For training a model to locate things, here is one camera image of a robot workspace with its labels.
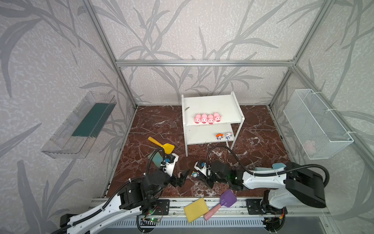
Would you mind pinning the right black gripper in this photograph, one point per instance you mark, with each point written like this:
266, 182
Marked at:
205, 178

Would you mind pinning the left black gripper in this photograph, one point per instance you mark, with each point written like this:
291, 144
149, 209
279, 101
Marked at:
175, 180

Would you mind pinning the teal Doraemon figure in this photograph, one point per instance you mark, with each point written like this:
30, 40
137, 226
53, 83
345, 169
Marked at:
194, 175

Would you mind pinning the pink pig toy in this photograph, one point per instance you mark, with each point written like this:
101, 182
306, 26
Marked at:
204, 118
217, 117
210, 119
197, 118

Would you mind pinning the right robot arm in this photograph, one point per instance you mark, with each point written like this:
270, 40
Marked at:
290, 184

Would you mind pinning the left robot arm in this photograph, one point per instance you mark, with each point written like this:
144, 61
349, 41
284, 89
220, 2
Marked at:
137, 196

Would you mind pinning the white two-tier shelf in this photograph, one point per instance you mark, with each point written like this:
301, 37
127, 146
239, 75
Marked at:
232, 119

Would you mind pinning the purple pink toy shovel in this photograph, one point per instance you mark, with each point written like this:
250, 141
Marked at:
227, 199

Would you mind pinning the yellow sponge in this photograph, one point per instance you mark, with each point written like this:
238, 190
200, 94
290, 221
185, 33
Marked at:
196, 209

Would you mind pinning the green sponge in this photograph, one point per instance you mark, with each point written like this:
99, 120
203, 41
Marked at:
157, 160

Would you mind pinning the yellow toy shovel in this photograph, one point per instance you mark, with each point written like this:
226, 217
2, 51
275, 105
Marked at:
168, 148

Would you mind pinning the green circuit board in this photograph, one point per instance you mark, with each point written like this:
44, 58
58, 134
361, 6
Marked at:
151, 221

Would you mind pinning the light blue toy shovel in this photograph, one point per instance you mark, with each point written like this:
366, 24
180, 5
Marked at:
275, 166

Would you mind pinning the pink toy in basket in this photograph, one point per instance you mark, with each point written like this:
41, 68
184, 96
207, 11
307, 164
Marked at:
310, 147

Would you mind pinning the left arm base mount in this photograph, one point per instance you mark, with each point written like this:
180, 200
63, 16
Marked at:
161, 207

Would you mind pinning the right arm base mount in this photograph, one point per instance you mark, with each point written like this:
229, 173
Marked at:
255, 207

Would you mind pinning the clear plastic wall bin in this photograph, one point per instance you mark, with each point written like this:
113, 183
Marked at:
78, 133

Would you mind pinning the white wire mesh basket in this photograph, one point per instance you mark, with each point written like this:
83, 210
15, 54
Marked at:
311, 119

